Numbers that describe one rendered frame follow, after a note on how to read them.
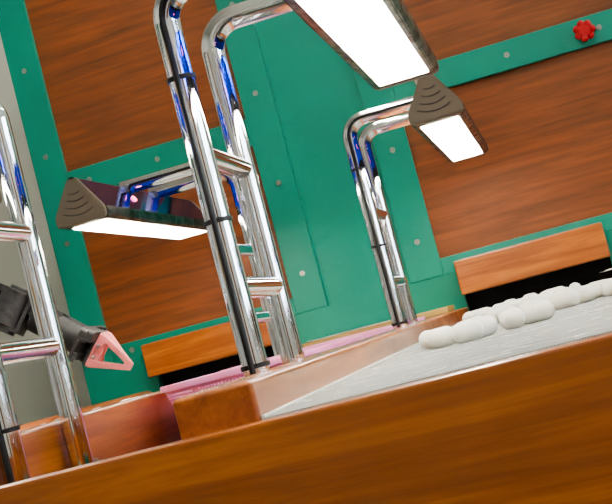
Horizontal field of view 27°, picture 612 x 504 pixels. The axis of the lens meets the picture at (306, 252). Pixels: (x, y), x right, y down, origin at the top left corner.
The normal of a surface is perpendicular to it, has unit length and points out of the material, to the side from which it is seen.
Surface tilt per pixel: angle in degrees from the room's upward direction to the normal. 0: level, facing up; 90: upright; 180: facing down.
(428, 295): 90
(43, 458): 90
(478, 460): 90
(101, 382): 90
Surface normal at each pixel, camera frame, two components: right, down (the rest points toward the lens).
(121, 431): 0.95, -0.26
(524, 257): -0.20, -0.02
